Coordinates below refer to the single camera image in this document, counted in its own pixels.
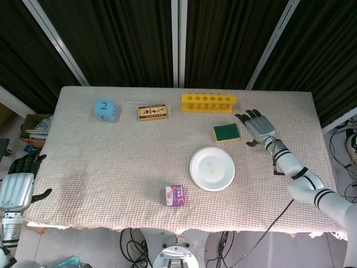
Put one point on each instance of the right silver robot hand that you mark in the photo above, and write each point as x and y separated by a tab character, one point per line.
260	127

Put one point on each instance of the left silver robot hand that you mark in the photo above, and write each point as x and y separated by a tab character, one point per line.
16	184

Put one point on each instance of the green sponge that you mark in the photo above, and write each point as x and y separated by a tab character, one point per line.
227	133

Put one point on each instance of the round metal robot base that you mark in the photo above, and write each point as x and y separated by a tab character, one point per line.
175	257

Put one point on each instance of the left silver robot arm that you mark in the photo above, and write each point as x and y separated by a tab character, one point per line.
9	229

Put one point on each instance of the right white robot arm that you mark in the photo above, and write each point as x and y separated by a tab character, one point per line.
306	181

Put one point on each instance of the white round plate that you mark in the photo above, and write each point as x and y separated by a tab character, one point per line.
212	169

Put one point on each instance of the cardboard box with clutter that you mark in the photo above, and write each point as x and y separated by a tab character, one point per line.
34	128

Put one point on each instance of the yellow test tube rack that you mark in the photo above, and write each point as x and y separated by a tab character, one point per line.
207	103

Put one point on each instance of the yellow brown printed box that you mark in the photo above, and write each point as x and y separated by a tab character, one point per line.
153	112

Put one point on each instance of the purple small carton box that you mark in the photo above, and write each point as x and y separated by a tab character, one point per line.
176	195

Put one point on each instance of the blue numbered foam cube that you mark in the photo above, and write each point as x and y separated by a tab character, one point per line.
105	110

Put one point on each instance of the beige textured table cloth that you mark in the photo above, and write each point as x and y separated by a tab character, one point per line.
139	167

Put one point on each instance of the clear thin plastic straw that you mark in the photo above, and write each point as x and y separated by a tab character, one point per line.
136	102

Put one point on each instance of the black corrugated curtain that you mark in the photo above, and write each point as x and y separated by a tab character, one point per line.
117	42

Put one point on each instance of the white metal frame post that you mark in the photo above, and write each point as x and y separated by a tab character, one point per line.
274	42
55	42
178	42

